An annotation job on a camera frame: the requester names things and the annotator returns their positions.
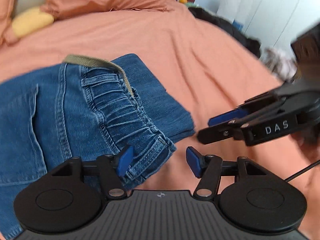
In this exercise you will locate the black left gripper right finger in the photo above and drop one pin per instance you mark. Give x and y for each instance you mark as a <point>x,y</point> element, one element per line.
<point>209,169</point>

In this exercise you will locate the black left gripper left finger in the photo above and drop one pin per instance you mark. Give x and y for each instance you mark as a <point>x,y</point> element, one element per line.
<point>107,168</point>

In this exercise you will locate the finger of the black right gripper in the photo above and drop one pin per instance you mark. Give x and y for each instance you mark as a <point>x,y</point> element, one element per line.
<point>232,113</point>
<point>232,127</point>

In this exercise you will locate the blue denim jeans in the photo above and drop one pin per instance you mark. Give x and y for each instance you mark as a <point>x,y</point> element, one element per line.
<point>71,110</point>

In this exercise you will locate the person right hand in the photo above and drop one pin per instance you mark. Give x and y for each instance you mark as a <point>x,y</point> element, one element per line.
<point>309,147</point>

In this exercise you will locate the white patterned cloth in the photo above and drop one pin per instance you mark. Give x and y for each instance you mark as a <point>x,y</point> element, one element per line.
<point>280,64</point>

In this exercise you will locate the orange bed sheet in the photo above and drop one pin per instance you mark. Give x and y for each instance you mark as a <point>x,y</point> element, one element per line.
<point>201,66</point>

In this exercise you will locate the dark clothes pile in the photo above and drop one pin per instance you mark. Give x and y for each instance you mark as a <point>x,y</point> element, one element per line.
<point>250,44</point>

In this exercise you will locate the yellow small pillow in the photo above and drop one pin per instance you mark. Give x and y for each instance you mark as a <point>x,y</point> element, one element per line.
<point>30,21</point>

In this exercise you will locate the left orange pillow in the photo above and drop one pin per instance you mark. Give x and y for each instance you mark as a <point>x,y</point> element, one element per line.
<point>6,10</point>

